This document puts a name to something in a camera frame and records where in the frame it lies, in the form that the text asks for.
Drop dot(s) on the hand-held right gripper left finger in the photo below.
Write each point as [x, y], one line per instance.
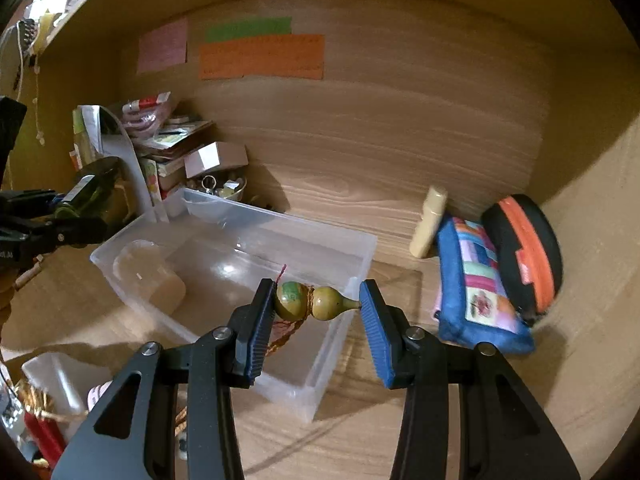
[257, 332]

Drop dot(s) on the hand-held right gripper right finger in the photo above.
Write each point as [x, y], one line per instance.
[380, 342]

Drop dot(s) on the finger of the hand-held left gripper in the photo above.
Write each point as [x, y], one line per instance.
[75, 232]
[27, 200]

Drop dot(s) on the green gourd pendant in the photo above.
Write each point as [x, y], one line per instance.
[292, 301]

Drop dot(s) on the clear plastic container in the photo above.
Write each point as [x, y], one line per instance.
[300, 260]

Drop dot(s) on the wooden desktop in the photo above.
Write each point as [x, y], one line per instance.
[350, 440]

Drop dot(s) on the brown jar with dark lid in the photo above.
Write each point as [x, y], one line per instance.
[97, 182]

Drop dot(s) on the blue patchwork pouch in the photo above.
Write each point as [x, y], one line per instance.
[475, 285]

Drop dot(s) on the stack of books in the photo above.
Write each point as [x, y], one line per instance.
[167, 157]

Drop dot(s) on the cream plastic bottle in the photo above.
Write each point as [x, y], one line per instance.
[429, 225]

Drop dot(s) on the pink and red packet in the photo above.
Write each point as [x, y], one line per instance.
[147, 110]

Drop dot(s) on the bowl of small trinkets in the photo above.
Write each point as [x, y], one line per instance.
[222, 191]

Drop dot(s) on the small clear plastic box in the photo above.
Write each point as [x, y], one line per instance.
[60, 380]

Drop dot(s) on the pink sticky note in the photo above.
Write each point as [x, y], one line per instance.
[162, 45]

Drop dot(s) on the black case with orange zipper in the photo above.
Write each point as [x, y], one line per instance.
[520, 240]

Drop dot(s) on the orange sticky note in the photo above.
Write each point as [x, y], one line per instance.
[260, 57]

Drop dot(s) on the green sticky note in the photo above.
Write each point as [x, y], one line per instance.
[247, 29]

